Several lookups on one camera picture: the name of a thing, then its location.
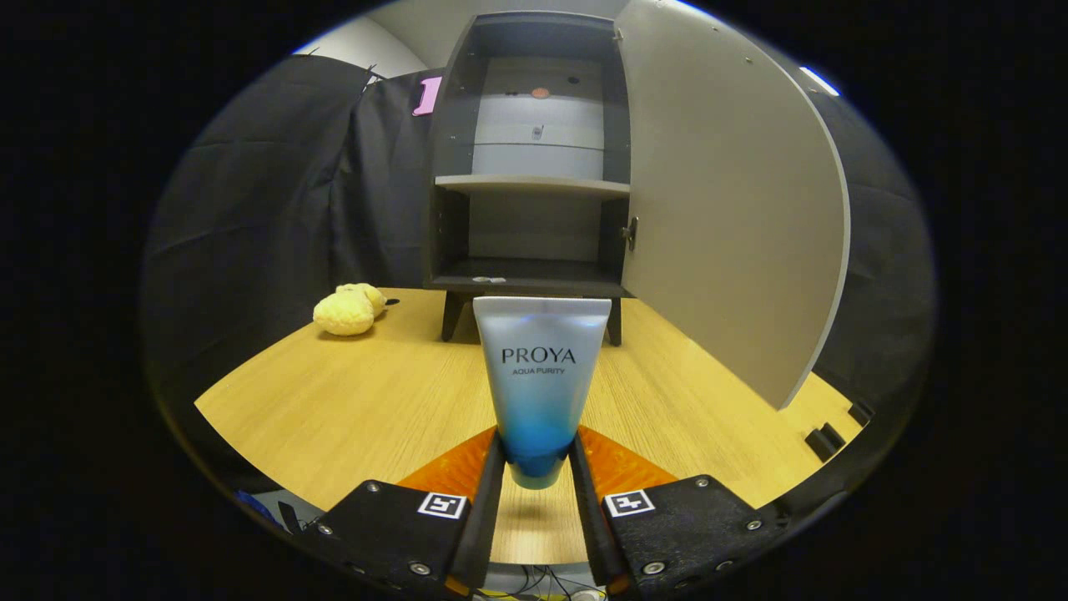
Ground yellow plush toy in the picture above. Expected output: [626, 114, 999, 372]
[313, 283, 388, 337]

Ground beige cabinet door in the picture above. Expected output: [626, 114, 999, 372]
[613, 0, 852, 410]

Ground white cabinet shelf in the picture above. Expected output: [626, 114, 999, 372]
[434, 174, 631, 199]

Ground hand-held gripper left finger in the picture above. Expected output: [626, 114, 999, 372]
[305, 426, 507, 598]

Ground black backdrop cloth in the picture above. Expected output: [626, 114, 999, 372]
[142, 54, 935, 502]

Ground long ceiling tube light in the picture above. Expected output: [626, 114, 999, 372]
[799, 65, 840, 98]

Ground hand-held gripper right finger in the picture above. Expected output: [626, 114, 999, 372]
[570, 424, 789, 598]

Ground blue white cosmetic tube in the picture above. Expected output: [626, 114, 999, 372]
[472, 296, 612, 491]

